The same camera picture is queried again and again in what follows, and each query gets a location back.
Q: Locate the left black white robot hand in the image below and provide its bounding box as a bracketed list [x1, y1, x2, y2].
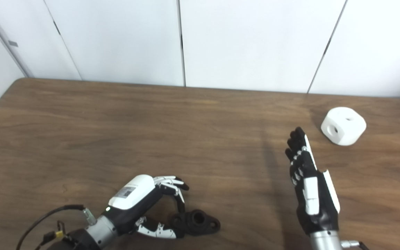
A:
[106, 174, 189, 240]

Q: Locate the round white plastic piece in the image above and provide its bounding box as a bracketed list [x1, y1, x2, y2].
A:
[321, 107, 367, 146]

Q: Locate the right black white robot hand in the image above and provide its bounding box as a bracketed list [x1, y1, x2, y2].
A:
[285, 127, 341, 236]

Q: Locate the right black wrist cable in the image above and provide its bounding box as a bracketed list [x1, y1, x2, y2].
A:
[341, 240, 370, 250]

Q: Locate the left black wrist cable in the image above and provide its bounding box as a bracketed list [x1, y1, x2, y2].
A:
[15, 204, 98, 250]

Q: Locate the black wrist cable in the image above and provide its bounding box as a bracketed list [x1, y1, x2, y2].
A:
[341, 240, 370, 250]
[15, 204, 98, 250]

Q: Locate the black flanged holder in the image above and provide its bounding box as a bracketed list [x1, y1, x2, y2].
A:
[170, 209, 221, 236]

